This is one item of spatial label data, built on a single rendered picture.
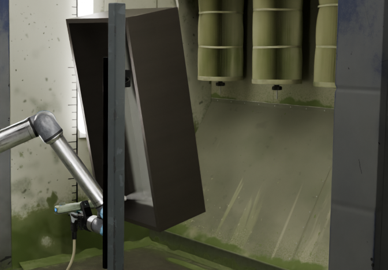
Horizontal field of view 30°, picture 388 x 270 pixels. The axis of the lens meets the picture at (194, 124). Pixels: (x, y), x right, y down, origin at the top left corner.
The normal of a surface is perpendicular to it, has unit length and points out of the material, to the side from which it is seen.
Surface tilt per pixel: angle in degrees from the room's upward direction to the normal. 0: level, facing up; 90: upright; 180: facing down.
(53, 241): 90
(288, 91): 90
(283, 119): 57
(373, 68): 90
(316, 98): 90
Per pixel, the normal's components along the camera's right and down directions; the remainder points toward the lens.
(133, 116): -0.74, 0.25
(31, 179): 0.65, 0.09
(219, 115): -0.63, -0.50
